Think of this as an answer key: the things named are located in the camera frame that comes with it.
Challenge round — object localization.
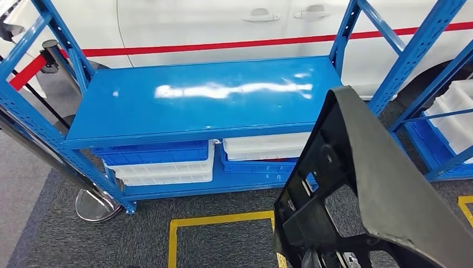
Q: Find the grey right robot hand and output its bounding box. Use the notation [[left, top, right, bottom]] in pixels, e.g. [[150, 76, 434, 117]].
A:
[[301, 248, 365, 268]]

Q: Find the black plastic panel part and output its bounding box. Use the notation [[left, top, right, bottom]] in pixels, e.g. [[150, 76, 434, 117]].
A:
[[272, 85, 473, 268]]

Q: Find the blue shelf rack on casters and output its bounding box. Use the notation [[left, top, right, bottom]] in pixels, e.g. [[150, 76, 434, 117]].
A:
[[388, 40, 473, 183]]

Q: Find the blue metal shelf rack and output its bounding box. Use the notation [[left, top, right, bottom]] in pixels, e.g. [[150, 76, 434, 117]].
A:
[[0, 0, 470, 216]]

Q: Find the white plastic crate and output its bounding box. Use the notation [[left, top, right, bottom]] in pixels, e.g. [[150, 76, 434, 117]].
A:
[[423, 99, 473, 164], [119, 172, 215, 187], [103, 140, 216, 179], [440, 78, 473, 127], [222, 132, 312, 151], [225, 147, 307, 162]]

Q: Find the stanchion with chrome base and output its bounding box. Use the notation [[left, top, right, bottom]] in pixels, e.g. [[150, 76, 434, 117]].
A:
[[0, 107, 123, 223]]

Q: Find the white car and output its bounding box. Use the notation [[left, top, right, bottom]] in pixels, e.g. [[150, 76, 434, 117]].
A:
[[0, 0, 473, 108]]

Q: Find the thin black pole stand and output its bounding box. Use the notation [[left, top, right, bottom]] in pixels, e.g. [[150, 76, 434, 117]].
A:
[[0, 54, 75, 135]]

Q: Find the stanchion post with belt head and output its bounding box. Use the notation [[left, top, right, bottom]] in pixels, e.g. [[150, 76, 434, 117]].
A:
[[40, 39, 83, 95]]

